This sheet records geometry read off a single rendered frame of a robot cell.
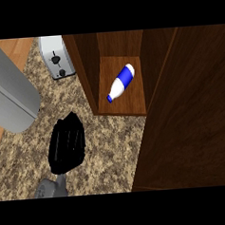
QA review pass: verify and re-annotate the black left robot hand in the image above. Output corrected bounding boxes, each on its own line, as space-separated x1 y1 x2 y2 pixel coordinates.
44 110 89 176

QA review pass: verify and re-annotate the brown wooden cabinet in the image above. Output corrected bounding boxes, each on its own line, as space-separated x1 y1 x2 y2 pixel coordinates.
62 27 185 122

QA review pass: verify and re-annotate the brown wooden cabinet door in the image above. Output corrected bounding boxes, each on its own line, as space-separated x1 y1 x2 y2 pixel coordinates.
121 24 225 193

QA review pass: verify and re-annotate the white and blue bottle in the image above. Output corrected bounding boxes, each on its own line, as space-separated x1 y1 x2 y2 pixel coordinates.
103 63 138 104

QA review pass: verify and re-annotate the silver toaster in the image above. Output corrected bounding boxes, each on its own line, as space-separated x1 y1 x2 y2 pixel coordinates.
37 34 77 83

